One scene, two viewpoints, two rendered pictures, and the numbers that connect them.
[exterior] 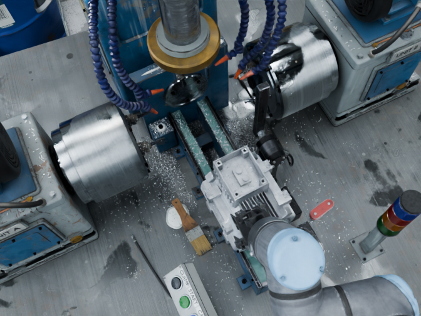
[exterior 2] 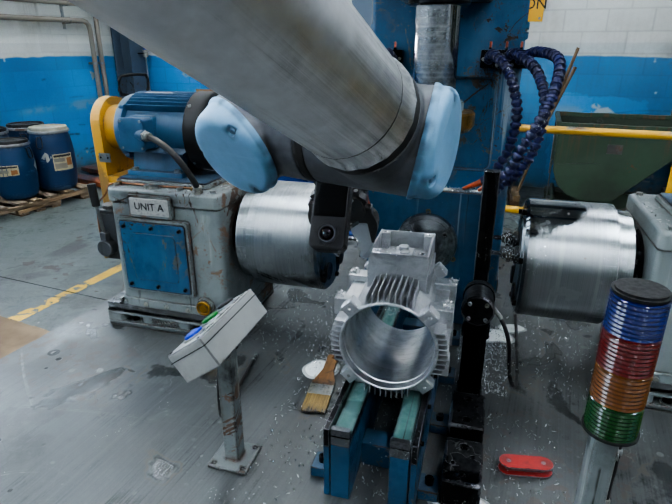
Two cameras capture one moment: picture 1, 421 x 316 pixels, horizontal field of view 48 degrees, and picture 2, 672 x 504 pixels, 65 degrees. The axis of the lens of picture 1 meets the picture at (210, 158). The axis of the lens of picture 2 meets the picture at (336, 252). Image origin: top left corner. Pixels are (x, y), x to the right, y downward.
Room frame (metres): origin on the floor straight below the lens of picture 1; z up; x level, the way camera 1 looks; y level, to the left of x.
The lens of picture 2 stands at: (-0.29, -0.49, 1.46)
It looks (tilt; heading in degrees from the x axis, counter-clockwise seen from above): 21 degrees down; 37
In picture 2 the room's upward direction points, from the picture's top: straight up
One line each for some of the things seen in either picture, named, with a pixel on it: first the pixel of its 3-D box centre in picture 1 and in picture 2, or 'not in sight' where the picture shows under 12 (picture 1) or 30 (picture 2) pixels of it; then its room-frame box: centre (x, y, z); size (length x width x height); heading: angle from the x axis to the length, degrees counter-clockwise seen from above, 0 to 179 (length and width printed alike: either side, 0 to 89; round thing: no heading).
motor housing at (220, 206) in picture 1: (247, 202); (396, 319); (0.43, -0.09, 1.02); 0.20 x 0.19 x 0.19; 22
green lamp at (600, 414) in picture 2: (391, 222); (613, 413); (0.32, -0.45, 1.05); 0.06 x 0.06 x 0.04
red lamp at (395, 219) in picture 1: (402, 211); (628, 348); (0.32, -0.45, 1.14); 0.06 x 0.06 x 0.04
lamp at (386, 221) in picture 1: (396, 217); (620, 381); (0.32, -0.45, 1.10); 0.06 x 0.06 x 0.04
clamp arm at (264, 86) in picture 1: (260, 111); (485, 235); (0.65, -0.15, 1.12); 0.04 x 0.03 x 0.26; 20
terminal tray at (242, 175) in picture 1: (240, 177); (402, 261); (0.47, -0.07, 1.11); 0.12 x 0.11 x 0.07; 22
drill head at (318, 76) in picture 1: (296, 67); (579, 261); (0.84, -0.29, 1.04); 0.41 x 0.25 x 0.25; 110
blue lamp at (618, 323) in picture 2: (408, 205); (636, 312); (0.32, -0.45, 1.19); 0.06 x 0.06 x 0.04
